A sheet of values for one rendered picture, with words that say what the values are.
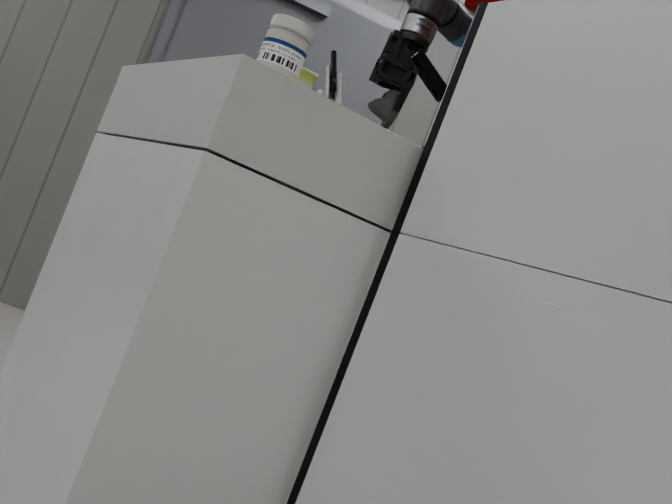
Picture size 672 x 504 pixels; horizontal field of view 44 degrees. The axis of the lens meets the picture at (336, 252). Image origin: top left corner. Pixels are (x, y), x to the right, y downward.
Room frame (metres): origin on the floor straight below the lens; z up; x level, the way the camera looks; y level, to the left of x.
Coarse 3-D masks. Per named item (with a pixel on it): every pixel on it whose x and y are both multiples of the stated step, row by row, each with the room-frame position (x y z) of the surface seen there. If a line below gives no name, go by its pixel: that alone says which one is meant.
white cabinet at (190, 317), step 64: (128, 192) 1.41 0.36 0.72; (192, 192) 1.19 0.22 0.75; (256, 192) 1.24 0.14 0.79; (64, 256) 1.61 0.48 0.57; (128, 256) 1.31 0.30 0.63; (192, 256) 1.21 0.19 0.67; (256, 256) 1.26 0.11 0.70; (320, 256) 1.31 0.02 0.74; (64, 320) 1.47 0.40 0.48; (128, 320) 1.22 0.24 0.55; (192, 320) 1.23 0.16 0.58; (256, 320) 1.28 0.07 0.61; (320, 320) 1.33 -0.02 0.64; (0, 384) 1.69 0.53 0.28; (64, 384) 1.36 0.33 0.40; (128, 384) 1.20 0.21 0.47; (192, 384) 1.25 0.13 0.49; (256, 384) 1.30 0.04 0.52; (320, 384) 1.36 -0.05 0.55; (0, 448) 1.54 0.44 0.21; (64, 448) 1.26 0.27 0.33; (128, 448) 1.22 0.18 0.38; (192, 448) 1.27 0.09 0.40; (256, 448) 1.32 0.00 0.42
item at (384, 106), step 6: (390, 90) 1.77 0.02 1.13; (396, 90) 1.78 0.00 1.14; (390, 96) 1.77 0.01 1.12; (396, 96) 1.78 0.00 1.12; (372, 102) 1.77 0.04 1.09; (378, 102) 1.77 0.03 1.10; (384, 102) 1.77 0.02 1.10; (390, 102) 1.78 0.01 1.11; (378, 108) 1.77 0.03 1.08; (384, 108) 1.77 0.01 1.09; (390, 108) 1.78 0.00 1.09; (384, 114) 1.78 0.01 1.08; (390, 114) 1.77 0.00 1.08; (396, 114) 1.77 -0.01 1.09; (390, 120) 1.78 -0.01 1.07; (384, 126) 1.78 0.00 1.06
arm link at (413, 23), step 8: (408, 16) 1.78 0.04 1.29; (416, 16) 1.76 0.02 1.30; (408, 24) 1.77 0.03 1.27; (416, 24) 1.76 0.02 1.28; (424, 24) 1.76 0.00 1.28; (432, 24) 1.77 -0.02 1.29; (408, 32) 1.77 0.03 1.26; (416, 32) 1.76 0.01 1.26; (424, 32) 1.76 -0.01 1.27; (432, 32) 1.78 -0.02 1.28; (432, 40) 1.79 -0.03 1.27
